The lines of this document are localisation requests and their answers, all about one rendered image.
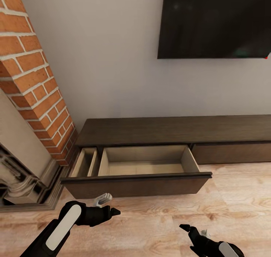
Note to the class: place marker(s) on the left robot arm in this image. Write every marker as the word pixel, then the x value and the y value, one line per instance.
pixel 50 241

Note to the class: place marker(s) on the wood fireplace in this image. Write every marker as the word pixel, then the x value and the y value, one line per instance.
pixel 29 175

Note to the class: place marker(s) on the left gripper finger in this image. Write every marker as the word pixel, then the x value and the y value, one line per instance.
pixel 114 211

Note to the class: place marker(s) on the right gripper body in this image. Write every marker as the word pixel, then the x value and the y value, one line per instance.
pixel 199 242

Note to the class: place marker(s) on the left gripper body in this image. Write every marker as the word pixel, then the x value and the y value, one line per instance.
pixel 100 215

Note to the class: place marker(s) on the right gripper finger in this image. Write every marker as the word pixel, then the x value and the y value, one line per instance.
pixel 194 250
pixel 186 227

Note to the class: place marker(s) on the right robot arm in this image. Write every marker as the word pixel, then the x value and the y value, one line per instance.
pixel 205 246

